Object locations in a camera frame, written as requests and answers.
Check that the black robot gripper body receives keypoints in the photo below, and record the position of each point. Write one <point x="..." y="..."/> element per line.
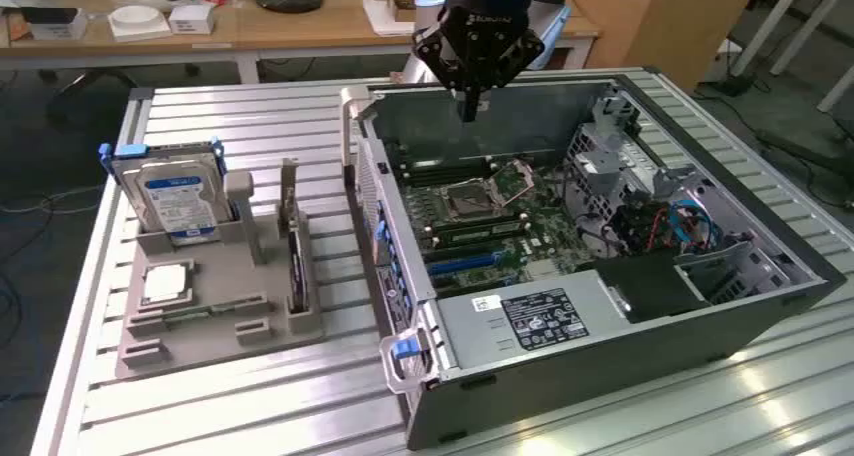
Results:
<point x="483" y="31"/>

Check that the graphics card with metal bracket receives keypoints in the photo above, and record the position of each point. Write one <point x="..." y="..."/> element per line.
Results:
<point x="297" y="256"/>

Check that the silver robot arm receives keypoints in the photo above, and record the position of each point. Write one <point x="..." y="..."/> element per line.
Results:
<point x="423" y="51"/>

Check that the white paper stack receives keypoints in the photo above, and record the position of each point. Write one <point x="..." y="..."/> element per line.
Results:
<point x="387" y="18"/>

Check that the wooden desk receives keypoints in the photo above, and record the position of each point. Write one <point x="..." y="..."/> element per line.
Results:
<point x="300" y="28"/>

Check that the wooden cabinet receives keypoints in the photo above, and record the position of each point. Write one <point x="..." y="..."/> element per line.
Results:
<point x="667" y="26"/>

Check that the metal socket cover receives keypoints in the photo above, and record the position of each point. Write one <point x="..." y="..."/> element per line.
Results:
<point x="513" y="181"/>

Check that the perforated metal disk bay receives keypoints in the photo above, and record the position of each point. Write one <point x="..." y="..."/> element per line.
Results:
<point x="603" y="171"/>

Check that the CPU socket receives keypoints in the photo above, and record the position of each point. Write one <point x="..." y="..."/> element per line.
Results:
<point x="469" y="198"/>

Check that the black floor box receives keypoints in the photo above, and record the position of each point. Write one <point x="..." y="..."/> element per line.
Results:
<point x="734" y="86"/>

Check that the green motherboard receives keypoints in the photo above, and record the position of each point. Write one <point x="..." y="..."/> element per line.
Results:
<point x="540" y="231"/>

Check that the small white labelled box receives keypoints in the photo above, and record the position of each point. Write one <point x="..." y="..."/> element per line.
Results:
<point x="192" y="18"/>

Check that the dark RAM stick with label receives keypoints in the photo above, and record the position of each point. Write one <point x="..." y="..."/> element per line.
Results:
<point x="476" y="233"/>

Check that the black long expansion slot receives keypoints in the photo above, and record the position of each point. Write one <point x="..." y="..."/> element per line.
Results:
<point x="456" y="252"/>

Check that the blue expansion slot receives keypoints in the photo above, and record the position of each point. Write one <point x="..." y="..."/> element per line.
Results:
<point x="463" y="265"/>

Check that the dark floor stand base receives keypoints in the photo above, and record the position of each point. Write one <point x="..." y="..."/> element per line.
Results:
<point x="814" y="151"/>

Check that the hard disk in blue caddy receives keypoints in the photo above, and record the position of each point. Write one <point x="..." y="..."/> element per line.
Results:
<point x="173" y="201"/>

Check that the black chair base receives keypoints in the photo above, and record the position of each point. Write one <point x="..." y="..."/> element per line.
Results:
<point x="86" y="83"/>

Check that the grey metal disk bay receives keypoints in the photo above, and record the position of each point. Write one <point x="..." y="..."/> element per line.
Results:
<point x="727" y="276"/>

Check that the grey power supply unit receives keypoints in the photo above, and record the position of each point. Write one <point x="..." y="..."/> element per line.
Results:
<point x="480" y="326"/>

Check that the grey printed parts rack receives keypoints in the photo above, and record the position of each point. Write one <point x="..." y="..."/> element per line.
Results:
<point x="226" y="286"/>

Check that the white box with black lid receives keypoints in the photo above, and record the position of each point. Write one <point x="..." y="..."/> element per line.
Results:
<point x="53" y="23"/>

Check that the blue case latch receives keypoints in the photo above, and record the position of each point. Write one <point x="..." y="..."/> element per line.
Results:
<point x="401" y="349"/>

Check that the silver CPU chip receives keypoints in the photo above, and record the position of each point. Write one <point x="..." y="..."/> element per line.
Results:
<point x="165" y="282"/>

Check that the green RAM stick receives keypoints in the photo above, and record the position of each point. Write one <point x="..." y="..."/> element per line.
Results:
<point x="186" y="314"/>

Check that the black open PC case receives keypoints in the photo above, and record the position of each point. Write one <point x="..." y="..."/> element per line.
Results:
<point x="600" y="376"/>

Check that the white table frame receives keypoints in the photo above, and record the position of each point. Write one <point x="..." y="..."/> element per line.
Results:
<point x="760" y="38"/>

